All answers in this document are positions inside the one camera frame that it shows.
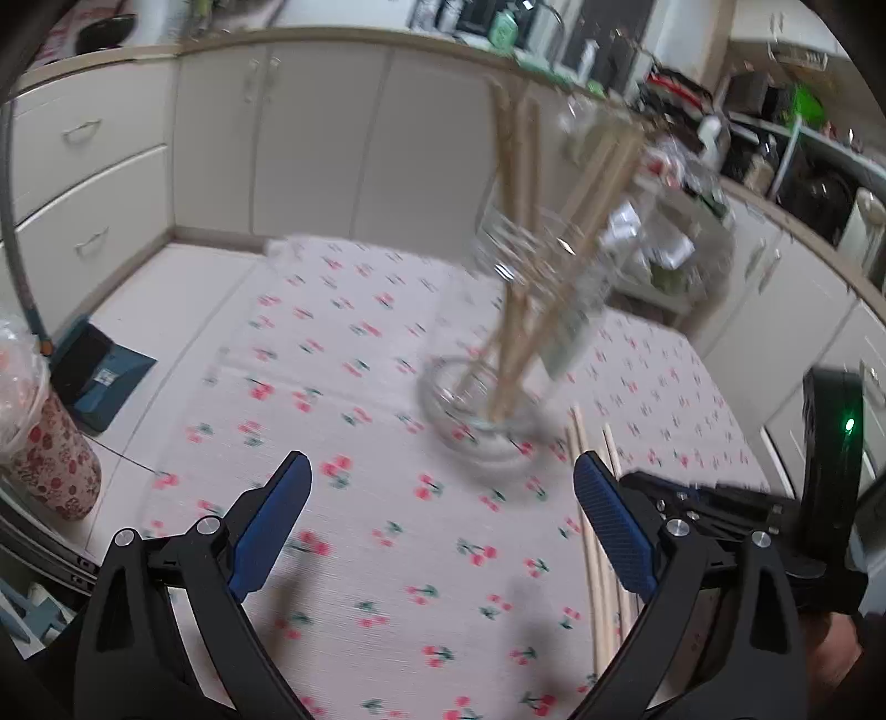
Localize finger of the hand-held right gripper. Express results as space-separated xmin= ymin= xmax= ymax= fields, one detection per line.
xmin=618 ymin=471 xmax=790 ymax=544

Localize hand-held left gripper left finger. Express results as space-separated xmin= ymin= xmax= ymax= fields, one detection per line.
xmin=73 ymin=450 xmax=314 ymax=720

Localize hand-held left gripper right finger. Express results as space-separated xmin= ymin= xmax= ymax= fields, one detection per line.
xmin=571 ymin=451 xmax=811 ymax=720

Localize clear glass jar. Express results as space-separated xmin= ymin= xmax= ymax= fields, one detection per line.
xmin=417 ymin=204 xmax=627 ymax=468

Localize group of wooden chopsticks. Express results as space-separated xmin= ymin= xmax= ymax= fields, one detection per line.
xmin=485 ymin=76 xmax=648 ymax=683

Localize person's right hand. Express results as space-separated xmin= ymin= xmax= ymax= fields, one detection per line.
xmin=803 ymin=613 xmax=866 ymax=700

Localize cherry print tablecloth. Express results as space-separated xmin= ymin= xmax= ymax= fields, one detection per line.
xmin=138 ymin=235 xmax=780 ymax=720

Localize dark blue dustpan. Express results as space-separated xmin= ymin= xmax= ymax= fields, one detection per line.
xmin=51 ymin=325 xmax=159 ymax=436

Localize floral print container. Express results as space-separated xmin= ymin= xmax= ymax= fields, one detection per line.
xmin=0 ymin=394 xmax=104 ymax=523

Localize white rolling cart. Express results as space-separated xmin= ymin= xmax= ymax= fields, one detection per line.
xmin=602 ymin=152 xmax=736 ymax=333

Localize black countertop oven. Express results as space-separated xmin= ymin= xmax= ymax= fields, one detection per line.
xmin=779 ymin=148 xmax=857 ymax=245

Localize white plastic jug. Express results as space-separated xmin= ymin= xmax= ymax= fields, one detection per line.
xmin=696 ymin=114 xmax=732 ymax=168

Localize white lower kitchen cabinets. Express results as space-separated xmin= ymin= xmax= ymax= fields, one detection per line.
xmin=0 ymin=42 xmax=886 ymax=486

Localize stack of black pans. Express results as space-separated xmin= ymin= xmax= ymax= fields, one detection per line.
xmin=640 ymin=65 xmax=715 ymax=113

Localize curved metal faucet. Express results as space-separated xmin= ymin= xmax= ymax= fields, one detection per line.
xmin=526 ymin=0 xmax=567 ymax=69

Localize green soap bottle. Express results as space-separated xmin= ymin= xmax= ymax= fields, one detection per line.
xmin=488 ymin=8 xmax=522 ymax=51

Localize black wok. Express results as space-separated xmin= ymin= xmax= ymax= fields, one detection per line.
xmin=76 ymin=14 xmax=140 ymax=54

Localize long broom handle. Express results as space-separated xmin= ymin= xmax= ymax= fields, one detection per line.
xmin=0 ymin=97 xmax=55 ymax=357

